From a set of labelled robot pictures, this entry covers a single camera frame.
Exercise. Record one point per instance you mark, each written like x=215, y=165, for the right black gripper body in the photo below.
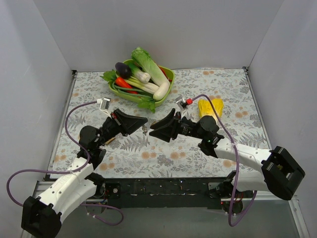
x=176, y=127

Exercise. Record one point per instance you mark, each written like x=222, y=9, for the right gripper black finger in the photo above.
x=164, y=121
x=163, y=133

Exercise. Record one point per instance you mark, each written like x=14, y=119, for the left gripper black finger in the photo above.
x=128, y=129
x=124, y=118

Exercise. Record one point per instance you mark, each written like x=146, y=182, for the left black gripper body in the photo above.
x=119, y=121

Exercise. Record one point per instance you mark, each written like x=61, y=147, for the large brass padlock with keys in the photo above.
x=109, y=141

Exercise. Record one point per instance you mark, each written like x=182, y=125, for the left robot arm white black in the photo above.
x=43, y=216

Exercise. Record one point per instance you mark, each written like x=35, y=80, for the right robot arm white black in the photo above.
x=276, y=170

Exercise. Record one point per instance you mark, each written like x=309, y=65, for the green celery leaves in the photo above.
x=147, y=103

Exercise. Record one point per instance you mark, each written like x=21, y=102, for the white radish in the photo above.
x=161, y=92

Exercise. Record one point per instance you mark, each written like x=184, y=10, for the yellow napa cabbage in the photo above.
x=205, y=108

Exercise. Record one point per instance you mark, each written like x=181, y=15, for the green plastic basket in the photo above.
x=147, y=85

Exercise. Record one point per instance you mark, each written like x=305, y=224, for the green long beans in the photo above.
x=140, y=94

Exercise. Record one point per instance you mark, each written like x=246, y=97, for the red orange pepper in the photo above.
x=123, y=84

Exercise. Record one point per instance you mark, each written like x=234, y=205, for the white green leek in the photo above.
x=139, y=74

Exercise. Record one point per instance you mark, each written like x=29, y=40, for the purple eggplant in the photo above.
x=123, y=70

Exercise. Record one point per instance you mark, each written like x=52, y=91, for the floral table mat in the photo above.
x=142, y=156

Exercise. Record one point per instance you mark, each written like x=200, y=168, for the green napa cabbage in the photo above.
x=145, y=61

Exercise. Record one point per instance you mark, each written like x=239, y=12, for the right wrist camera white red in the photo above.
x=182, y=103

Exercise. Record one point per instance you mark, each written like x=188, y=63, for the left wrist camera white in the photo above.
x=104, y=103

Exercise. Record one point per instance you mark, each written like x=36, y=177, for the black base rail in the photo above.
x=164, y=192

